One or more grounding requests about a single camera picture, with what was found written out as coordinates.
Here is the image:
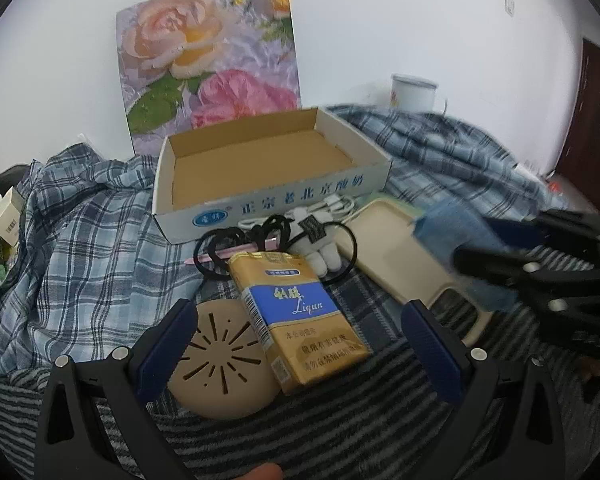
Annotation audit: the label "blue cloth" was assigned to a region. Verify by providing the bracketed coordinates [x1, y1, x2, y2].
[413, 198, 517, 312]

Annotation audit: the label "round beige perforated case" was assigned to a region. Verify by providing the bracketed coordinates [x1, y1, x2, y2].
[168, 299, 280, 420]

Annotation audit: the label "beige phone case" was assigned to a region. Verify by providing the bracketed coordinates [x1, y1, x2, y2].
[334, 198, 496, 347]

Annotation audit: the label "yellow cigarette pack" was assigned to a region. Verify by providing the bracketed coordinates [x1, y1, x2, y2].
[228, 252, 370, 394]

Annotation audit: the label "white finger cots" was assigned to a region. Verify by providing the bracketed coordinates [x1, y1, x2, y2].
[290, 238, 342, 278]

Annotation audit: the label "white charging cable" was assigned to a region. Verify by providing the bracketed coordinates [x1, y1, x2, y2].
[237, 194, 358, 233]

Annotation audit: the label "black hair ties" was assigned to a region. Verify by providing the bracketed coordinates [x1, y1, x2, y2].
[194, 213, 294, 281]

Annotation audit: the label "green notebook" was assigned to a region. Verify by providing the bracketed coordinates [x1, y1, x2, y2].
[367, 196, 422, 219]

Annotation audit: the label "person's hand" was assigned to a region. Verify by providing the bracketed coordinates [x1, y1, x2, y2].
[235, 463, 284, 480]

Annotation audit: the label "dark wooden door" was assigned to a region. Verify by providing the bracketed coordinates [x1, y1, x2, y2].
[555, 39, 600, 212]

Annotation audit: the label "striped grey blanket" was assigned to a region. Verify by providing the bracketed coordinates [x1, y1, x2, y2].
[0, 246, 600, 479]

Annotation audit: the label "blue plaid shirt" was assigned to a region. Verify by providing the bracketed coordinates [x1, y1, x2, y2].
[0, 105, 567, 376]

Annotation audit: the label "white enamel mug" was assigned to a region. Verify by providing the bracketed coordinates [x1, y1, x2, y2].
[390, 74, 439, 113]

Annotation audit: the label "small white carton box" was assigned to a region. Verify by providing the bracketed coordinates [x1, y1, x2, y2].
[0, 188, 24, 247]

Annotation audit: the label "cardboard tray box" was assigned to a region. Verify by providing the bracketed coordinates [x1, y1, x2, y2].
[152, 108, 391, 244]

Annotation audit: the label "floral rose painting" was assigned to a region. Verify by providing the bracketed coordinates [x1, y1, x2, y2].
[116, 0, 301, 156]

